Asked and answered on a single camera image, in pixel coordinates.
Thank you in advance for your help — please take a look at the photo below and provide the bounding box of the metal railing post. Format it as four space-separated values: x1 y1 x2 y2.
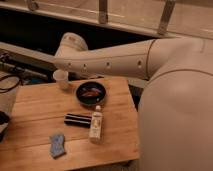
98 0 108 24
157 0 176 35

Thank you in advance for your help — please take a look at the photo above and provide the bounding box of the black object at left edge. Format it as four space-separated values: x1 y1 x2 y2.
0 111 10 142

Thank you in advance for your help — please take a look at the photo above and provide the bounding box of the black bowl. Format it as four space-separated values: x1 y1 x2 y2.
76 81 106 106

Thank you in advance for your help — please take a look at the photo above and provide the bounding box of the black rectangular box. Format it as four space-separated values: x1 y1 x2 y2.
64 114 91 127

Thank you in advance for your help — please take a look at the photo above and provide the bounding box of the black cable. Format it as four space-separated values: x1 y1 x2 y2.
0 73 24 94

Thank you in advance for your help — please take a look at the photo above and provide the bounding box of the white paper cup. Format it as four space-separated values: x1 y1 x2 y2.
53 69 69 90

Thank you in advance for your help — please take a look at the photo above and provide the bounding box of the red food in bowl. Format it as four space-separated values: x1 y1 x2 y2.
82 88 101 97

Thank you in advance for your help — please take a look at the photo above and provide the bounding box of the metal railing post right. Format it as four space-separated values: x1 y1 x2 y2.
157 0 176 35

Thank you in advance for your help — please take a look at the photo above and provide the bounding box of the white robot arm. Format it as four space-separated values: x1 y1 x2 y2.
54 33 213 171

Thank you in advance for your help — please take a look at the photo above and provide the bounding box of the white plastic bottle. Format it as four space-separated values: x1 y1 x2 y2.
89 105 103 142

